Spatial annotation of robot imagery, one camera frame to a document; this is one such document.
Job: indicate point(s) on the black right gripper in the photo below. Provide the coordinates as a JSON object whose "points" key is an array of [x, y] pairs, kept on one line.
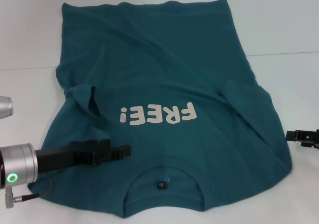
{"points": [[314, 139]]}

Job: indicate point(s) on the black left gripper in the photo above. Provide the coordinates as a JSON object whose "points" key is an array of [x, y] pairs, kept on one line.
{"points": [[57, 156]]}

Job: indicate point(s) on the teal t-shirt with FREE print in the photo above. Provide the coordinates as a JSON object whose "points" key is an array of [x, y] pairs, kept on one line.
{"points": [[149, 59]]}

